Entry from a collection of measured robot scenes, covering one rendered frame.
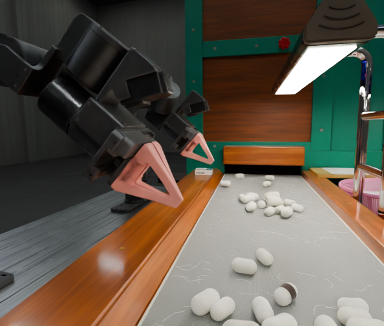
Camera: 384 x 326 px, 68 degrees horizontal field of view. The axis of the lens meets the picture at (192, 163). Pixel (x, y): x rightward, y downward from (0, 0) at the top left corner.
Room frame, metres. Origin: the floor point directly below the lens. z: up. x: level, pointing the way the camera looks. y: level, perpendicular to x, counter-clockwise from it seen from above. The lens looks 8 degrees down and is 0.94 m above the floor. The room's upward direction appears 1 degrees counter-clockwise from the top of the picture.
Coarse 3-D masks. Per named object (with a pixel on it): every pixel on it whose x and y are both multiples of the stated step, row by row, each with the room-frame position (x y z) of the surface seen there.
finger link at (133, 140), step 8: (128, 136) 0.30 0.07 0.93; (136, 136) 0.32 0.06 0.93; (144, 136) 0.34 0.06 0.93; (120, 144) 0.29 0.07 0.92; (128, 144) 0.29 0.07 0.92; (136, 144) 0.30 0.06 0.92; (112, 152) 0.30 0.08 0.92; (120, 152) 0.29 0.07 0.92; (128, 152) 0.29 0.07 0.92; (136, 152) 0.32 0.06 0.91; (160, 152) 0.34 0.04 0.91; (168, 168) 0.34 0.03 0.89; (136, 184) 0.34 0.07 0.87; (144, 184) 0.35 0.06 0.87; (176, 184) 0.34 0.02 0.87; (160, 192) 0.34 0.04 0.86
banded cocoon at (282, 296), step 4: (292, 284) 0.31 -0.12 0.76; (280, 288) 0.30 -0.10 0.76; (284, 288) 0.30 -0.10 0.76; (296, 288) 0.31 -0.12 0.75; (276, 292) 0.30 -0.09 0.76; (280, 292) 0.30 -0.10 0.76; (284, 292) 0.29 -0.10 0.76; (288, 292) 0.30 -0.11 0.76; (296, 292) 0.30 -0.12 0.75; (276, 296) 0.30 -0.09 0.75; (280, 296) 0.29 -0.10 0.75; (284, 296) 0.29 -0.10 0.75; (288, 296) 0.29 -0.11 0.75; (296, 296) 0.30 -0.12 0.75; (276, 300) 0.29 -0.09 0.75; (280, 300) 0.29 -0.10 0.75; (284, 300) 0.29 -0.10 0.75; (288, 300) 0.29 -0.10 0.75; (280, 304) 0.29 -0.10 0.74; (284, 304) 0.29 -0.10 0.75
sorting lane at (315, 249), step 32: (224, 192) 0.84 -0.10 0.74; (256, 192) 0.84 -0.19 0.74; (288, 192) 0.84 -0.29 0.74; (224, 224) 0.56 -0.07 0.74; (256, 224) 0.56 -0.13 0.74; (288, 224) 0.56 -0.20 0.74; (320, 224) 0.56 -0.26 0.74; (192, 256) 0.42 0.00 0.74; (224, 256) 0.42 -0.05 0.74; (288, 256) 0.42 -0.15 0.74; (320, 256) 0.42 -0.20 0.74; (352, 256) 0.42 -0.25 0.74; (160, 288) 0.33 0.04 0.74; (192, 288) 0.33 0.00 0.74; (224, 288) 0.33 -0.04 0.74; (256, 288) 0.33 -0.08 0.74; (320, 288) 0.33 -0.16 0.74; (352, 288) 0.33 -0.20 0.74; (160, 320) 0.27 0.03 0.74; (192, 320) 0.27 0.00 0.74; (224, 320) 0.27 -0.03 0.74; (256, 320) 0.27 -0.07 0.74
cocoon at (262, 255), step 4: (260, 248) 0.41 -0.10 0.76; (256, 252) 0.41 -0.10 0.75; (260, 252) 0.40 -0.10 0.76; (264, 252) 0.39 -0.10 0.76; (268, 252) 0.39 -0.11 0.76; (256, 256) 0.40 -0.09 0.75; (260, 256) 0.39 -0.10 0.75; (264, 256) 0.39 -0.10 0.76; (268, 256) 0.38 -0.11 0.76; (272, 256) 0.39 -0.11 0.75; (260, 260) 0.39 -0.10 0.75; (264, 260) 0.38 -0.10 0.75; (268, 260) 0.38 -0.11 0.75; (272, 260) 0.38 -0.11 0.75; (264, 264) 0.38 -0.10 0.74; (268, 264) 0.38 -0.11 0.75
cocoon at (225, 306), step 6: (222, 300) 0.28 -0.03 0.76; (228, 300) 0.28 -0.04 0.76; (216, 306) 0.27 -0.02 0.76; (222, 306) 0.27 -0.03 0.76; (228, 306) 0.28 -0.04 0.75; (234, 306) 0.28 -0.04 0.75; (210, 312) 0.27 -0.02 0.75; (216, 312) 0.27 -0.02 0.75; (222, 312) 0.27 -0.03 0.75; (228, 312) 0.27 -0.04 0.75; (216, 318) 0.27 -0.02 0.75; (222, 318) 0.27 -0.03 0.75
